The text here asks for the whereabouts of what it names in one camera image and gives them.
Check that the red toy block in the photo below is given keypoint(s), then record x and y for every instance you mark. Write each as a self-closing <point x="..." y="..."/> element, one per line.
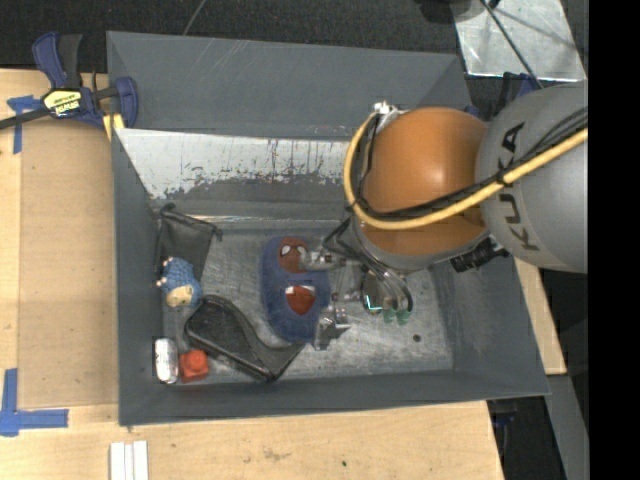
<point x="193" y="366"/>

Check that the black cloth pouch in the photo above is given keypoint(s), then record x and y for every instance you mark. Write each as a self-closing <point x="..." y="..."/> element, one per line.
<point x="182" y="240"/>

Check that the blue slipper with red faces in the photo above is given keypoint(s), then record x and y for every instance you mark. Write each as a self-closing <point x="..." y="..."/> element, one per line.
<point x="280" y="308"/>

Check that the black cylinder on white bracket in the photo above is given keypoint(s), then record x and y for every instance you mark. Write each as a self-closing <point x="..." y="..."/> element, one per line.
<point x="475" y="259"/>

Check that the blue toy hedgehog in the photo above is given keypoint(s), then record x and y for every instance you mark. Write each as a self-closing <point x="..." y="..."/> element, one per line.
<point x="180" y="280"/>

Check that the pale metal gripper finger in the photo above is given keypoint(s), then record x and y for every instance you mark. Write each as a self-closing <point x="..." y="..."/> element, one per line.
<point x="324" y="262"/>
<point x="327" y="329"/>

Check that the grey metal bin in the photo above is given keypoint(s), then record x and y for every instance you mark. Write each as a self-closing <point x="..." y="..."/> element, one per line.
<point x="280" y="88"/>

